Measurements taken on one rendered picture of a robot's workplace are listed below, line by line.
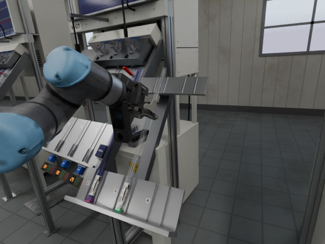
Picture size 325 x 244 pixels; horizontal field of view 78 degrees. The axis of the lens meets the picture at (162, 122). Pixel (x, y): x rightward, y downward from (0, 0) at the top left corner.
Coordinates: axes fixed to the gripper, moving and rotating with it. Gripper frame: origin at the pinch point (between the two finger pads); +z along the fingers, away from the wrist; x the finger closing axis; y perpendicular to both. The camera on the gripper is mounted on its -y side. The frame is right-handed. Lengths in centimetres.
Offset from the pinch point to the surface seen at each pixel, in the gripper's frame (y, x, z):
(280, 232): -48, -52, 104
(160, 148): -9.1, -3.0, 7.4
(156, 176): -19.2, -1.7, 10.6
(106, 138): -8.3, 25.5, 11.6
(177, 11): 68, 13, 33
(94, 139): -9.5, 32.0, 11.9
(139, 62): 30.9, 22.4, 20.1
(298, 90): 132, -90, 331
